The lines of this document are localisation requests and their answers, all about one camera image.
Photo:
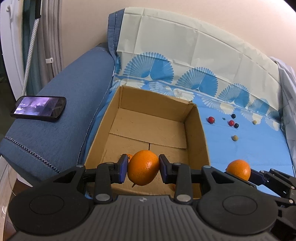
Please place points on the grey curtain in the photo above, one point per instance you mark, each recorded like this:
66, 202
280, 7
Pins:
49, 41

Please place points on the brown cardboard box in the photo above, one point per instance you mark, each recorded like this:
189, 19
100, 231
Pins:
138, 120

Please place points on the grey white sheet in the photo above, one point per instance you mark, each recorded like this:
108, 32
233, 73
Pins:
287, 79

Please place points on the blue white fan-pattern cloth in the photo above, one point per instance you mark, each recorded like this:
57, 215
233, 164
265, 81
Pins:
189, 59

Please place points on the black smartphone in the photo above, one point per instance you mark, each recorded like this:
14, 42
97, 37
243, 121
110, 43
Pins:
42, 108

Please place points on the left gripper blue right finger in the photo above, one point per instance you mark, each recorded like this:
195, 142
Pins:
182, 176

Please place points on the red cherry tomato with stem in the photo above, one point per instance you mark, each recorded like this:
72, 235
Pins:
211, 120

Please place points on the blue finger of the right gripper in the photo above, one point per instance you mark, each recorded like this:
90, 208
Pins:
278, 182

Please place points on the white door frame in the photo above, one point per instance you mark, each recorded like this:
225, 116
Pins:
11, 43

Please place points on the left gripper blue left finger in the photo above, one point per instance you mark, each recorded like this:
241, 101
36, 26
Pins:
104, 176

